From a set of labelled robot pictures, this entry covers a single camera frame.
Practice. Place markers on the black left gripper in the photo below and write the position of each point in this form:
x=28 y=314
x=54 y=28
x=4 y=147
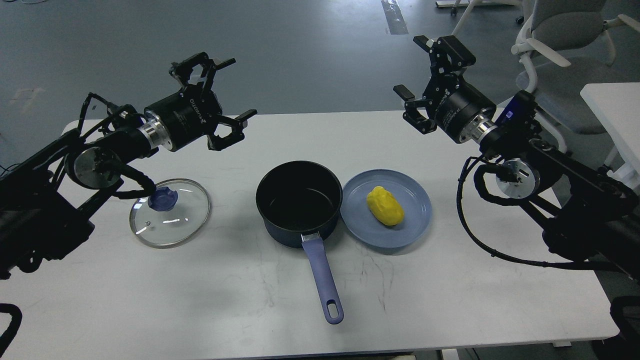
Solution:
x=194 y=112

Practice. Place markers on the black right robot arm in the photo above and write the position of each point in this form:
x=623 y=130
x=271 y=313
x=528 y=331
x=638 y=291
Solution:
x=587 y=217

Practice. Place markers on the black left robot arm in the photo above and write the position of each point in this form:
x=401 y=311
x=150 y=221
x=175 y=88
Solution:
x=47 y=200

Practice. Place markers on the white side table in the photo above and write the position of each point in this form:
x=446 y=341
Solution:
x=617 y=107

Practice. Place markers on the grey office chair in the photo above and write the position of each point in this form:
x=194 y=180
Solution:
x=563 y=46

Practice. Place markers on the yellow potato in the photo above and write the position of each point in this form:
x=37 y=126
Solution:
x=384 y=207

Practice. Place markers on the glass pot lid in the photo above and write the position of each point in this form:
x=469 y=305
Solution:
x=171 y=215

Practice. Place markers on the white chair base with casters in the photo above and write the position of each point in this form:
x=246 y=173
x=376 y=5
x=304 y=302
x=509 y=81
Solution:
x=490 y=21

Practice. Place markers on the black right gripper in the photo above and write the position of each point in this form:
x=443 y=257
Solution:
x=459 y=102

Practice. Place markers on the dark blue saucepan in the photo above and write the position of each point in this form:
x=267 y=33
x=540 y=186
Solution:
x=300 y=203

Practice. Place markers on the blue plate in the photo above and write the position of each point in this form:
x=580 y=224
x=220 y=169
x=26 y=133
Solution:
x=364 y=227

